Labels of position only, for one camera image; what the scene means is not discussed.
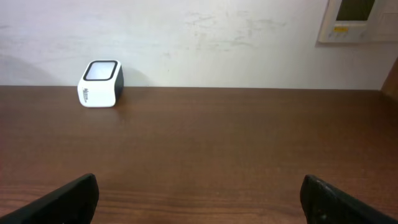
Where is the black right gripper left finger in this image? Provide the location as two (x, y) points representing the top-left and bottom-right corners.
(1, 174), (99, 224)

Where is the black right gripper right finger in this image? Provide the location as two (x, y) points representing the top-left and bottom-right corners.
(300, 175), (397, 224)

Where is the beige wall control panel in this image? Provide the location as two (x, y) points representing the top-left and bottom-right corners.
(318, 0), (397, 44)

